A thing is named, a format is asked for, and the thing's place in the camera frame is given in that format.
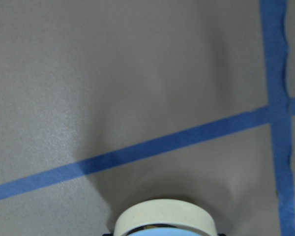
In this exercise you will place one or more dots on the blue cream call bell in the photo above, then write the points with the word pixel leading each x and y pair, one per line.
pixel 165 217

